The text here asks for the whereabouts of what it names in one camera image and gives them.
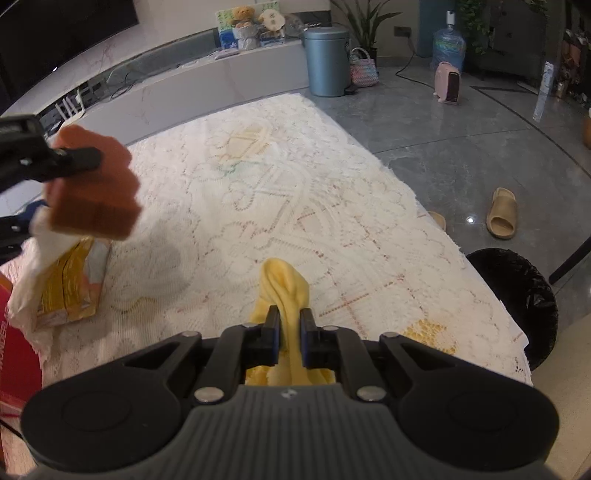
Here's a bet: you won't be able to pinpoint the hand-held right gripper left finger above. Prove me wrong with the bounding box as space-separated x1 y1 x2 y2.
122 305 281 406

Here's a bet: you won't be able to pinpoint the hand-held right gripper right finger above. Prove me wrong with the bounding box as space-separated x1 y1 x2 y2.
300 308 456 402

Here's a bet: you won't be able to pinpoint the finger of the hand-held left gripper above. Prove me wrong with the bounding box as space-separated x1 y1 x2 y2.
0 114 103 191
0 200 48 254

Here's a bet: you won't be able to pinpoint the yellow cloth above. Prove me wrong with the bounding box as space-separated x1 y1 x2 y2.
244 257 339 387

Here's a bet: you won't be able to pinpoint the brown sponge block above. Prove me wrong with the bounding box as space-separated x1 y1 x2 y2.
45 124 142 241

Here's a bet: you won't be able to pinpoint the white router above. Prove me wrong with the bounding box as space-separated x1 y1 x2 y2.
54 87 87 121

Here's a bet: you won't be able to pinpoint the yellow snack packet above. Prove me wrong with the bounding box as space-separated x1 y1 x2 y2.
36 237 112 328

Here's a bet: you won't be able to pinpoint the black television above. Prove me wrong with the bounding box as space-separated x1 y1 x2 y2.
0 0 140 115

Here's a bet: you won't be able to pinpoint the red box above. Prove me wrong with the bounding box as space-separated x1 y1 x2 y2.
0 271 45 418

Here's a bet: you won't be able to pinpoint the white marble television console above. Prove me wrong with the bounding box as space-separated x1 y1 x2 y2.
0 27 311 149

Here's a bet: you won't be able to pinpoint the white lace tablecloth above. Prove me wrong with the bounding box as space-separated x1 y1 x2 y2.
0 92 533 387

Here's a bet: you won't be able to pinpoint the teddy bear toy display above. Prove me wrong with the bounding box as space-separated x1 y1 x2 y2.
215 0 283 50

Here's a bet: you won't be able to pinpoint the black trash bin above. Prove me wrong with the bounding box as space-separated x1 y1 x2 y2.
465 247 560 373

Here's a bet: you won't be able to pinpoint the teddy bear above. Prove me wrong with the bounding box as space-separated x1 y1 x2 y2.
229 5 256 29

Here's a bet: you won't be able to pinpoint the white round plush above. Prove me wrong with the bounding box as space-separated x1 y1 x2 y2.
257 8 286 31

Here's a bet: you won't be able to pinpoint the blue trash can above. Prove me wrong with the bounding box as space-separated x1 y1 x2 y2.
302 26 351 97

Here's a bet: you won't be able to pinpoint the pastel woven bag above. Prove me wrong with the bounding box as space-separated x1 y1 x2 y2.
349 47 380 88

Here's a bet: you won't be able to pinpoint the pink heater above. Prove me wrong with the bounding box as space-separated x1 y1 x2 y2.
434 61 463 106

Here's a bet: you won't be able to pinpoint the potted long-leaf plant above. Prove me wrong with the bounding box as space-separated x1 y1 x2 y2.
329 0 403 52

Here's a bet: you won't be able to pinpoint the blue water bottle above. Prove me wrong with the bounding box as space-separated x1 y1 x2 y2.
431 11 467 73

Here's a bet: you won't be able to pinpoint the white upright panel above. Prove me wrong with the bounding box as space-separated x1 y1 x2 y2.
533 61 555 122

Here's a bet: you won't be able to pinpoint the bushy green plant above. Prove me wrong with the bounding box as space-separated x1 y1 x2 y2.
456 0 491 43

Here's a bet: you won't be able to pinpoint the dark cabinet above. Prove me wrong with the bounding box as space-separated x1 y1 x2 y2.
475 0 551 82

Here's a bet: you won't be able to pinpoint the cluttered shelf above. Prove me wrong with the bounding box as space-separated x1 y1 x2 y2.
560 27 591 103

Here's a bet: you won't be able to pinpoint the black cables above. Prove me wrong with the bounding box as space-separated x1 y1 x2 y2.
105 64 140 94

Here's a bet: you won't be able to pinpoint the black power cable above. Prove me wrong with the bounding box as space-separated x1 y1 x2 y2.
394 34 438 78

